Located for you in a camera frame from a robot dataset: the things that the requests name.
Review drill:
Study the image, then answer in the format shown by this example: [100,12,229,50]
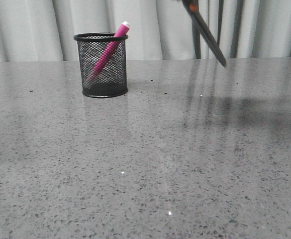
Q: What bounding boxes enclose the black mesh pen holder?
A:
[74,33,128,98]

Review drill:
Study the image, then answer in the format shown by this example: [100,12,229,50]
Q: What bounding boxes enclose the magenta marker pen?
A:
[88,21,130,81]

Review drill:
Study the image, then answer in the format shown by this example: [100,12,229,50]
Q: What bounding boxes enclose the grey curtain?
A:
[0,0,291,62]

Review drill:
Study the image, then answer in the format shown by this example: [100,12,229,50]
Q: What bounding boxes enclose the grey orange scissors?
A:
[181,0,227,67]

